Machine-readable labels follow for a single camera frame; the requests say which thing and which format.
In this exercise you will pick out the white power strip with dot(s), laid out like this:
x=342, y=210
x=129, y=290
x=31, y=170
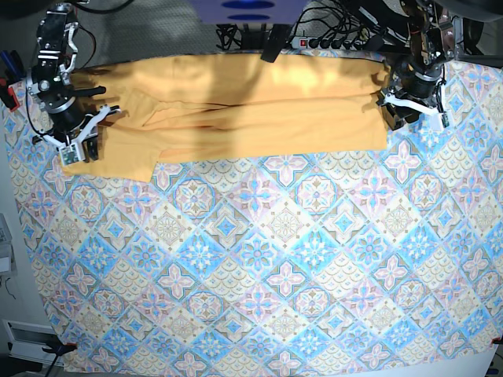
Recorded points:
x=320, y=43

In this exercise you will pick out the white rail bottom-left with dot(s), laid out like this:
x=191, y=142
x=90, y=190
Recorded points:
x=26, y=341

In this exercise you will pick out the patterned blue tablecloth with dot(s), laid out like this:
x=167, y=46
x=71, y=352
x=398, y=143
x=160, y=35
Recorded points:
x=283, y=265

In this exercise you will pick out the white box left edge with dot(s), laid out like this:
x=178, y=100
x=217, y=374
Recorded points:
x=8, y=263

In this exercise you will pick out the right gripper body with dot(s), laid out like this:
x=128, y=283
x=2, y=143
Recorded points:
x=70, y=129

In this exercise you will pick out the orange black clamp bottom-left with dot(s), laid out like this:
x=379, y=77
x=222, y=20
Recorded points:
x=58, y=348

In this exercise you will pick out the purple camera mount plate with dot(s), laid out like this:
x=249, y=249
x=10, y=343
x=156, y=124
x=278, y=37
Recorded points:
x=248, y=11

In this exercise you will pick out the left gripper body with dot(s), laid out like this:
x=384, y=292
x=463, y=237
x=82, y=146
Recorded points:
x=422, y=91

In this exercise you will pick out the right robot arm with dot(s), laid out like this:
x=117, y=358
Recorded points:
x=49, y=81

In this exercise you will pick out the black table clamp top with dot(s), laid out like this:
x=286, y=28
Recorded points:
x=275, y=43

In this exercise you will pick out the red clamp right edge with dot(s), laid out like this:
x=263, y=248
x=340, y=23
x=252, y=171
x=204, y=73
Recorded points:
x=497, y=341

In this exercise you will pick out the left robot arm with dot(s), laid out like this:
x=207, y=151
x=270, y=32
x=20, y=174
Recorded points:
x=424, y=34

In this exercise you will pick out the yellow T-shirt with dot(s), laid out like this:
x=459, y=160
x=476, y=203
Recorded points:
x=229, y=106

